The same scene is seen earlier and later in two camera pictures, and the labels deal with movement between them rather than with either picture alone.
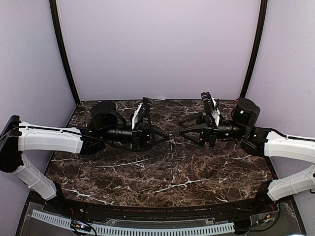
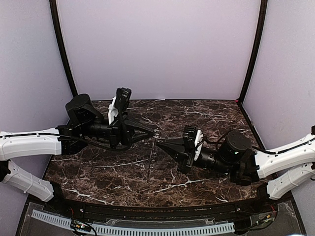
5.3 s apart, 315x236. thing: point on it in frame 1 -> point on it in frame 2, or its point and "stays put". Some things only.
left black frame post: (53, 8) stays put
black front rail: (242, 208) stays put
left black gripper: (141, 135) -> (124, 131)
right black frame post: (262, 25) stays put
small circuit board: (80, 226) stays put
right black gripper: (208, 131) -> (184, 155)
